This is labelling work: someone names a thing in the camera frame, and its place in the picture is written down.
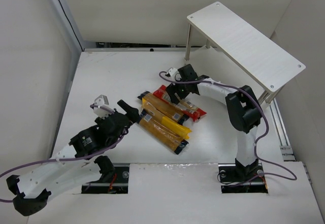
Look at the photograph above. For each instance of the white wooden shelf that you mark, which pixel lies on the white wooden shelf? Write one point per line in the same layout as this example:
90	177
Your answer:
236	53

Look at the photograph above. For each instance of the orange spaghetti bag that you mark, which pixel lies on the orange spaghetti bag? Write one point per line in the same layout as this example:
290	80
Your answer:
168	110
167	137

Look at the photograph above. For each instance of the right aluminium rail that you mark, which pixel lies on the right aluminium rail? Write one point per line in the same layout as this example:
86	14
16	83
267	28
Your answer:
285	146

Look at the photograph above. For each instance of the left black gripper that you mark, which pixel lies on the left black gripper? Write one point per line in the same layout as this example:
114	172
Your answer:
121	117

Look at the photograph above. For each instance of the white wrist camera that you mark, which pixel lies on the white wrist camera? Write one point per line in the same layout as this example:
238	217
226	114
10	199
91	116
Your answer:
173	74
101	107

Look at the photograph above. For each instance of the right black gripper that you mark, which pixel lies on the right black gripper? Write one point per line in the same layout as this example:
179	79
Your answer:
176	90

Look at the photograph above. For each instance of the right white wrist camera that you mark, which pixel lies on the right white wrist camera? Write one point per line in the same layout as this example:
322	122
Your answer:
173	74

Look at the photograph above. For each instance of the aluminium frame post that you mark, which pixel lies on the aluminium frame post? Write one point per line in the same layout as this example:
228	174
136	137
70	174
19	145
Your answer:
70	29

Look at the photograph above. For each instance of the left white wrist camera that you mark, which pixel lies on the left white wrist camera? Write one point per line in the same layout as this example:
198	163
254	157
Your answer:
101	107

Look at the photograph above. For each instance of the yellow pasta bag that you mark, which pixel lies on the yellow pasta bag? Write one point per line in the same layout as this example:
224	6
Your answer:
180	130

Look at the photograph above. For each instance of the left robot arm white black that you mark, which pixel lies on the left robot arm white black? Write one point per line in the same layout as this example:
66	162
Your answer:
81	161

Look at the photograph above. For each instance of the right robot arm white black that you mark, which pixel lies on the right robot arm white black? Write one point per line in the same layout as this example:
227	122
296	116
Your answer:
243	109

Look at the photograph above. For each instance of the red pasta bag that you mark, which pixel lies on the red pasta bag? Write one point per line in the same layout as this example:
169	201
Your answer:
187	107

